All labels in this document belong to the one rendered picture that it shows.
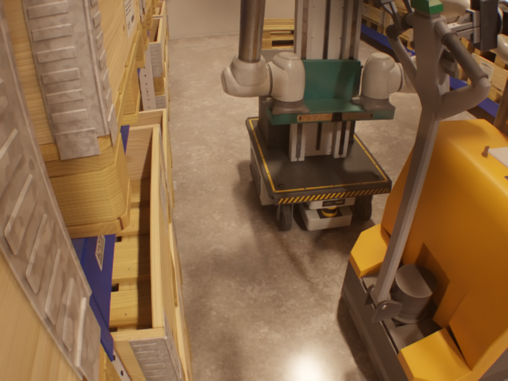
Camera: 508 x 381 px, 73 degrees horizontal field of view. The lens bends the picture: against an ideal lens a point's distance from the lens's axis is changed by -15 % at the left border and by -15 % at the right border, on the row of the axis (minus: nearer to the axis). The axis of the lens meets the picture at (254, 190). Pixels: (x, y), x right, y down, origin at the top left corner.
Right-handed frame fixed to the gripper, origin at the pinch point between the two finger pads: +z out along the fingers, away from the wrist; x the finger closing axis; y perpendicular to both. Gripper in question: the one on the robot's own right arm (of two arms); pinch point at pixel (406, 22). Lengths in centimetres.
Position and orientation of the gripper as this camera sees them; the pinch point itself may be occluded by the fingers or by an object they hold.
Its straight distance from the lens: 106.5
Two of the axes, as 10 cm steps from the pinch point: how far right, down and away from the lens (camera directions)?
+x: -9.4, 3.4, 0.1
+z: 3.3, 9.3, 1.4
